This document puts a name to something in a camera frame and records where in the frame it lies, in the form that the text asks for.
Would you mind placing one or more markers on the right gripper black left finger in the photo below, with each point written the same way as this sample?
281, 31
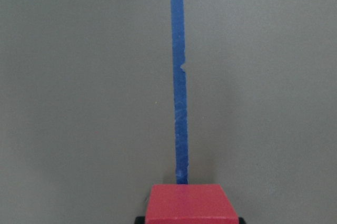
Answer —
139, 220

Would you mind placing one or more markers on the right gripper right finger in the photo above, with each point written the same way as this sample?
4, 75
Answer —
241, 220

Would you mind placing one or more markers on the red cube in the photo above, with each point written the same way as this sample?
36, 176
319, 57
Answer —
189, 203

